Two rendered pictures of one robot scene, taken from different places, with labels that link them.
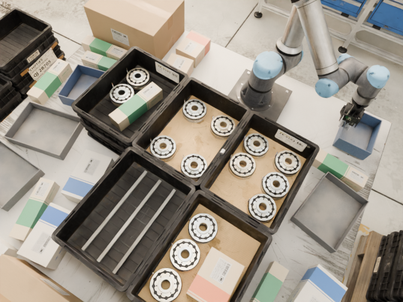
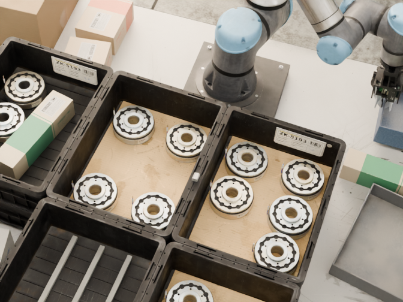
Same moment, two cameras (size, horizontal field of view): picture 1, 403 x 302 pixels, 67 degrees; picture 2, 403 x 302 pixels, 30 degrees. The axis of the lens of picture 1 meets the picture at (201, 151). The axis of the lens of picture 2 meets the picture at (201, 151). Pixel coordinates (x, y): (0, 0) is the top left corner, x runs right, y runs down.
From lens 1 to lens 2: 0.60 m
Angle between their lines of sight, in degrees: 10
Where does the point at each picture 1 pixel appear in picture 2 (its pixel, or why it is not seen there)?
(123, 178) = (39, 256)
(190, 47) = (100, 21)
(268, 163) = (273, 186)
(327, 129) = (361, 116)
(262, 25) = not seen: outside the picture
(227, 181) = (213, 226)
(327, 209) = (385, 244)
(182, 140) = (123, 177)
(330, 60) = (327, 8)
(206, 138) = (163, 165)
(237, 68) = (189, 43)
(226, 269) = not seen: outside the picture
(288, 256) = not seen: outside the picture
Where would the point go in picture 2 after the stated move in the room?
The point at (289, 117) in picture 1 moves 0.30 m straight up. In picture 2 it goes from (294, 108) to (311, 35)
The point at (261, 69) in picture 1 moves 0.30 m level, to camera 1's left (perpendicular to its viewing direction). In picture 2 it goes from (230, 38) to (111, 45)
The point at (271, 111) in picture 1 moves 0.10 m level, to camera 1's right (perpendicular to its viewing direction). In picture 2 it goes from (261, 103) to (297, 101)
